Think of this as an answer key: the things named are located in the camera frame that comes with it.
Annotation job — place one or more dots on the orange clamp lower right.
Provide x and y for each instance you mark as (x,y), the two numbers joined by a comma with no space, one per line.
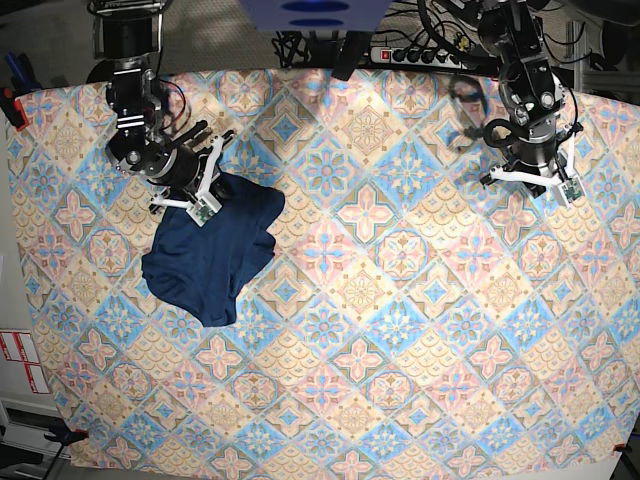
(623,448)

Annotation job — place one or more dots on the blue long-sleeve shirt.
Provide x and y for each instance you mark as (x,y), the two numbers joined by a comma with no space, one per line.
(203,269)

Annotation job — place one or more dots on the red-white labels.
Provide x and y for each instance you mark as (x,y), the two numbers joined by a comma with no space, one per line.
(19,348)

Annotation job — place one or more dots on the red-black clamp upper left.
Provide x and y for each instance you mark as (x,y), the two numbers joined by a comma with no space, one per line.
(13,109)

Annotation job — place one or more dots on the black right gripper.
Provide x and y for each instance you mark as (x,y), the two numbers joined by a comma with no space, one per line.
(198,173)

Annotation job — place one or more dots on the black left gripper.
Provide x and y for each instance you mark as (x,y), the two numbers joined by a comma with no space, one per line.
(535,162)

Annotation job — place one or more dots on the white cabinet lower left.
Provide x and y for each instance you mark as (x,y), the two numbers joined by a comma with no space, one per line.
(26,424)

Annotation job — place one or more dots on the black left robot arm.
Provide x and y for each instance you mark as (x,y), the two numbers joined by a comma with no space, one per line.
(532,94)

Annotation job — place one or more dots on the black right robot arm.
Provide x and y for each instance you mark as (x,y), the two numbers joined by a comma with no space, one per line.
(145,143)

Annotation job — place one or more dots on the blue-black clamp lower left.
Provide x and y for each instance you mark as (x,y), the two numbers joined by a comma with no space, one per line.
(64,436)

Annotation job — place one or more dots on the blue-handled clamp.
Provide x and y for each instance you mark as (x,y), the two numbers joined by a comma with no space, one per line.
(23,76)

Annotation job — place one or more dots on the patterned tile tablecloth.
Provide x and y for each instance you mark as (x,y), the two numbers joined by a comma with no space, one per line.
(413,323)

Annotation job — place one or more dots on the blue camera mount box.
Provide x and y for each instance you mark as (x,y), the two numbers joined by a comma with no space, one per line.
(308,15)

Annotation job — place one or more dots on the white power strip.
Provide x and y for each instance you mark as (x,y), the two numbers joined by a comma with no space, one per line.
(424,57)

